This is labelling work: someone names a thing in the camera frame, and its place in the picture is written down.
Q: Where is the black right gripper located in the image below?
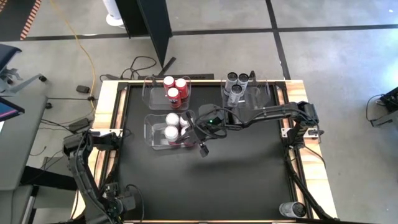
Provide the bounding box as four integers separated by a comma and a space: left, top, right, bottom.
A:
179, 111, 226, 158

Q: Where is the clear plastic bin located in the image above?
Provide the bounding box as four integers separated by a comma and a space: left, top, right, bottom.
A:
144, 110, 198, 151
141, 75, 192, 111
220, 78, 271, 111

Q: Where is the red Coca-Cola can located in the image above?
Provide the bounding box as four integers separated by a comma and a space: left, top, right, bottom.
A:
167, 87, 183, 110
174, 77, 190, 100
162, 75, 176, 93

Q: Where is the silver Celsius can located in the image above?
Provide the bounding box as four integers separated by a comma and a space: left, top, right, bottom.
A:
226, 83, 244, 109
279, 201, 308, 218
236, 73, 250, 94
224, 71, 239, 94

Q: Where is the black desk base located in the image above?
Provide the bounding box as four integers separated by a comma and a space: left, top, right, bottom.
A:
20, 166, 78, 191

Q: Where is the black power brick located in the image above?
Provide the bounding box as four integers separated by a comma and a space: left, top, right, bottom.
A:
68, 117, 91, 131

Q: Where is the grey desk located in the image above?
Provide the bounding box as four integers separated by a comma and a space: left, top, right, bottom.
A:
0, 95, 48, 191

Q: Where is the white cylindrical floor stand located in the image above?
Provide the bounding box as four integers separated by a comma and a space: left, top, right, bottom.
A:
102, 0, 126, 28

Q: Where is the dark computer screen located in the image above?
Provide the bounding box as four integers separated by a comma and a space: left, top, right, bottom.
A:
0, 96, 25, 123

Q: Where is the dark blue office chair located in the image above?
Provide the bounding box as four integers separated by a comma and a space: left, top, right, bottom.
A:
0, 43, 48, 94

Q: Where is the black orange-striped floor mat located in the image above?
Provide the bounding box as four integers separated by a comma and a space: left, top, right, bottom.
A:
0, 0, 43, 41

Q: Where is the looped black floor cable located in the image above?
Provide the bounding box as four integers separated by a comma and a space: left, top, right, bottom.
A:
119, 55, 158, 80

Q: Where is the yellow floor cable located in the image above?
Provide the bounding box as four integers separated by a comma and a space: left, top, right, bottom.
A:
49, 0, 96, 110

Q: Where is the black vertical post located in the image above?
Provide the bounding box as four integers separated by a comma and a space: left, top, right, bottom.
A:
114, 0, 177, 77

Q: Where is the black equipment with cables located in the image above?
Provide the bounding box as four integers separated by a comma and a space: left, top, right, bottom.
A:
366, 86, 398, 128

